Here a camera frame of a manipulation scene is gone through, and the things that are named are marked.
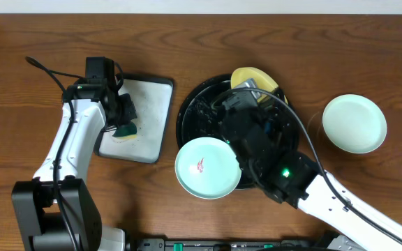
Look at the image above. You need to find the green and yellow sponge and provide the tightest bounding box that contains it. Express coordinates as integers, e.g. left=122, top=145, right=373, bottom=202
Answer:
left=112, top=121, right=137, bottom=139

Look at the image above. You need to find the yellow plate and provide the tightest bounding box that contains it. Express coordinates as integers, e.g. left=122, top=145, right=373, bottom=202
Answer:
left=230, top=67, right=288, bottom=104

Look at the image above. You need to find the small mint green plate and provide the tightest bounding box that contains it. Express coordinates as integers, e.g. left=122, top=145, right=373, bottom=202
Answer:
left=174, top=137, right=241, bottom=199

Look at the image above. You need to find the large mint green plate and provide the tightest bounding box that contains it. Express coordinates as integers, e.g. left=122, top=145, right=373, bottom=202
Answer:
left=322, top=94, right=387, bottom=154

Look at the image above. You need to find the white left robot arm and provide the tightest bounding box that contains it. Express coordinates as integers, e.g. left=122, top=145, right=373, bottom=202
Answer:
left=11, top=79, right=130, bottom=250

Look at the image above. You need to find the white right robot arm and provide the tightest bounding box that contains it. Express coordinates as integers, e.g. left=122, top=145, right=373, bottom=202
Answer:
left=211, top=87, right=402, bottom=250

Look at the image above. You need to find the black rectangular soap tray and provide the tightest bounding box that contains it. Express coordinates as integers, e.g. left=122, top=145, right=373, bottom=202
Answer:
left=94, top=73, right=174, bottom=164

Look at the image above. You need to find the black round tray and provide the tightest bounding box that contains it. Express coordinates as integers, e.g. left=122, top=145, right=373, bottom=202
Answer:
left=175, top=73, right=300, bottom=191

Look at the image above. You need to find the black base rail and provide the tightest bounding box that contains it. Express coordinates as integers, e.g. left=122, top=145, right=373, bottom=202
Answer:
left=130, top=238, right=331, bottom=251

